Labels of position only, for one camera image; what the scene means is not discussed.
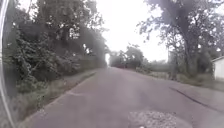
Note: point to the grey asphalt road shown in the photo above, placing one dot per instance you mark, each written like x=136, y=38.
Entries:
x=116, y=96

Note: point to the row of dense trees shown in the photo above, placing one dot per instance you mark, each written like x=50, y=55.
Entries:
x=50, y=43

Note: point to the grassy verge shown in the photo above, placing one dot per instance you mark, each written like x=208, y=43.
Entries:
x=43, y=95

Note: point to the row of tall trees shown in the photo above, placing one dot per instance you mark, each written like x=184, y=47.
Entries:
x=183, y=36

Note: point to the grass strip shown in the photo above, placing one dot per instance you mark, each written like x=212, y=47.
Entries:
x=196, y=80

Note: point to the white building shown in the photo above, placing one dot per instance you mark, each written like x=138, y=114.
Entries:
x=219, y=68

